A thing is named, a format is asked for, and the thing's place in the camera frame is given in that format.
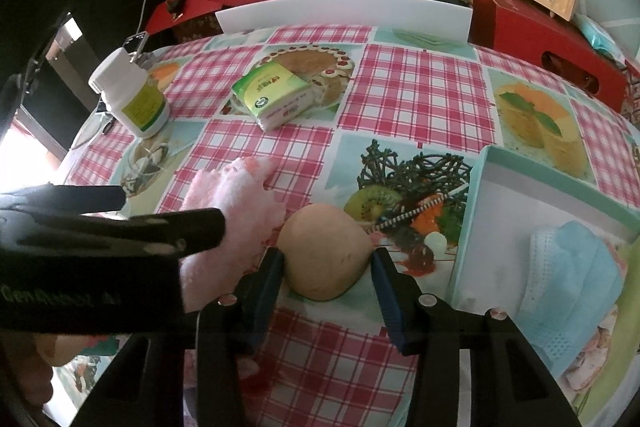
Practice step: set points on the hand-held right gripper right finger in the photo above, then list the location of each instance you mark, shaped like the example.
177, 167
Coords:
387, 292

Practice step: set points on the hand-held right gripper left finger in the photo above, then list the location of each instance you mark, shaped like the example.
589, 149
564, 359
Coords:
265, 287

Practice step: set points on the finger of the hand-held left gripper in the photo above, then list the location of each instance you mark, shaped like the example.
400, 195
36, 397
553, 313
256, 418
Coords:
190, 229
75, 199

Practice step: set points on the pink fluffy sock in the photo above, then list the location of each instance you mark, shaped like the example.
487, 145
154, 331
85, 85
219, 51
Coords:
240, 207

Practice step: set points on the beige egg-shaped makeup sponge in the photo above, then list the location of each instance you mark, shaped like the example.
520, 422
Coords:
325, 252

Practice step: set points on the teal shallow cardboard tray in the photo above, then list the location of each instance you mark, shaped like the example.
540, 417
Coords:
510, 217

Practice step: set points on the blue face mask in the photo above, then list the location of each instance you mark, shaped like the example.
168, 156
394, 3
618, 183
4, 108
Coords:
575, 287

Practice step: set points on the pink printed fabric scrunchie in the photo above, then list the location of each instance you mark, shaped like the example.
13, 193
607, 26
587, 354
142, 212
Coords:
595, 357

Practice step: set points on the light green cloth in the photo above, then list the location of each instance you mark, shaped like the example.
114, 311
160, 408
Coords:
610, 399

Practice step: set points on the person's left hand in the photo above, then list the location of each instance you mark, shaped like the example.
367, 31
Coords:
55, 352

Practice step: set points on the white bottle with green label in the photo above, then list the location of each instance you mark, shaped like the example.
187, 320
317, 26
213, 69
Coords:
135, 107

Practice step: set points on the small green-white tissue packet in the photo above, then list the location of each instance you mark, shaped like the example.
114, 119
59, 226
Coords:
270, 92

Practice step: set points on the black cabinet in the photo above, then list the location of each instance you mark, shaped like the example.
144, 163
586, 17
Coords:
100, 32

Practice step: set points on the white panel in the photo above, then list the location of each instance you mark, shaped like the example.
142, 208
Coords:
350, 14

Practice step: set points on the light blue wipes packet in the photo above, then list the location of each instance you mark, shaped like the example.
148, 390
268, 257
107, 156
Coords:
597, 34

